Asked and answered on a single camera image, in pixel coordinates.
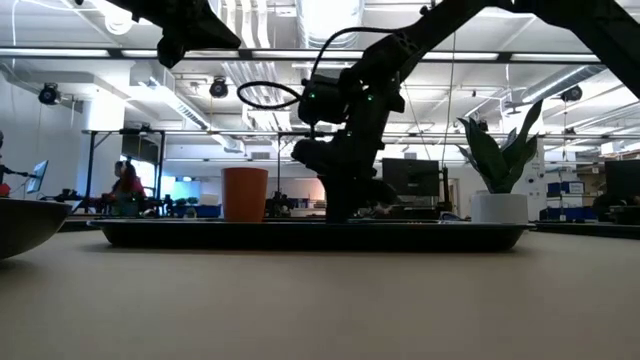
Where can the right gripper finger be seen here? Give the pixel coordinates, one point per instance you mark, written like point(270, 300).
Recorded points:
point(335, 200)
point(352, 200)

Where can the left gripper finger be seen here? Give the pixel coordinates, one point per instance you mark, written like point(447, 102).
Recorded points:
point(215, 44)
point(217, 25)

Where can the dark green tray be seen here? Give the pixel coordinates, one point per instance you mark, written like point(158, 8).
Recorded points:
point(300, 237)

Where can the red plastic cup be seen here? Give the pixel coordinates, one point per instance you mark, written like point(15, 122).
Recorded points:
point(245, 195)

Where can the dark grey round plate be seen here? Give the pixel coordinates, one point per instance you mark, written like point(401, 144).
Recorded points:
point(25, 225)

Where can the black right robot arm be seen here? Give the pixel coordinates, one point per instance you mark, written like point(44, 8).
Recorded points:
point(600, 30)

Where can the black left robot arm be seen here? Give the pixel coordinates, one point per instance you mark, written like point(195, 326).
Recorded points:
point(140, 7)

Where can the tilted monitor on arm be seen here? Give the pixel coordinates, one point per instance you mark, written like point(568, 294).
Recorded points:
point(39, 175)

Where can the black ceiling spotlight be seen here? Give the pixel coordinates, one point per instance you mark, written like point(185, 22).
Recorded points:
point(571, 94)
point(218, 89)
point(50, 94)

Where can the black monitor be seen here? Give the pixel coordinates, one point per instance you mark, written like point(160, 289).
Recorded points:
point(415, 177)
point(622, 177)

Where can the beige table mat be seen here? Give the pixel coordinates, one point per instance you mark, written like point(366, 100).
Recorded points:
point(320, 310)

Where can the green plant in white pot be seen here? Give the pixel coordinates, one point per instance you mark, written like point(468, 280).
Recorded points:
point(500, 209)

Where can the person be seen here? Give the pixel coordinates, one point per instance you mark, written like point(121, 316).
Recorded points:
point(130, 187)
point(3, 190)

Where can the blue storage bins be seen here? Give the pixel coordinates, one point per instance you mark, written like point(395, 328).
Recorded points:
point(575, 214)

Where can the black background rig frame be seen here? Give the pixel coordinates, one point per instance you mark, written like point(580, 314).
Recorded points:
point(161, 175)
point(279, 165)

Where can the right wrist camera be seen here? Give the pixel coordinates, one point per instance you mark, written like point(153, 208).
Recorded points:
point(322, 102)

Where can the silver ventilation duct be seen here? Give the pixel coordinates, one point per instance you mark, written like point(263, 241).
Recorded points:
point(330, 25)

